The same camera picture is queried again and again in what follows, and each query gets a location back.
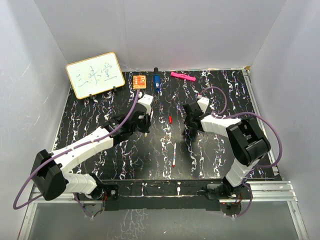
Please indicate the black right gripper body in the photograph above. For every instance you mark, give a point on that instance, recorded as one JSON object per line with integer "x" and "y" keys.
{"x": 188, "y": 120}

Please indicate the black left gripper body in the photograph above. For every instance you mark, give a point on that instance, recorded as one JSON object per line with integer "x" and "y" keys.
{"x": 144, "y": 125}

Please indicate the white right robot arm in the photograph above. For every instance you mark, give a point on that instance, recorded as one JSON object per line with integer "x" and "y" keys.
{"x": 247, "y": 140}

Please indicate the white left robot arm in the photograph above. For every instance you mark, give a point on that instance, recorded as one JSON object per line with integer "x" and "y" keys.
{"x": 54, "y": 176}

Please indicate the red pen cap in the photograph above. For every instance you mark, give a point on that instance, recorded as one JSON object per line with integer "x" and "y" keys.
{"x": 170, "y": 119}

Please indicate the red marker pen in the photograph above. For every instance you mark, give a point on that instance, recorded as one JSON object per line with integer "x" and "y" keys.
{"x": 174, "y": 154}

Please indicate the small orange notebook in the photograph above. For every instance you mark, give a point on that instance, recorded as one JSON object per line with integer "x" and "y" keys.
{"x": 139, "y": 82}

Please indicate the pink plastic clip bar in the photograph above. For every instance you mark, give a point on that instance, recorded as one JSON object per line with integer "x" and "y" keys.
{"x": 183, "y": 76}

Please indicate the blue stapler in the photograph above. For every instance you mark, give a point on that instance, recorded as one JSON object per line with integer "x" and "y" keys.
{"x": 156, "y": 79}

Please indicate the small yellow-framed whiteboard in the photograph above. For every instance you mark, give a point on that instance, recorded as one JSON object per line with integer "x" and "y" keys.
{"x": 95, "y": 75}

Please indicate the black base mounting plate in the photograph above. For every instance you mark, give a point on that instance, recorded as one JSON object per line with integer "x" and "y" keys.
{"x": 164, "y": 194}

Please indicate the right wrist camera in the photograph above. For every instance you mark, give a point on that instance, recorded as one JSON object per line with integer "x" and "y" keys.
{"x": 203, "y": 103}

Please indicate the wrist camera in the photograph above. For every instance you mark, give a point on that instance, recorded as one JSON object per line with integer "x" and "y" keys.
{"x": 203, "y": 103}
{"x": 146, "y": 101}

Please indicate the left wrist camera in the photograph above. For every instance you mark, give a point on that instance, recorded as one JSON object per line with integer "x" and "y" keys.
{"x": 146, "y": 101}

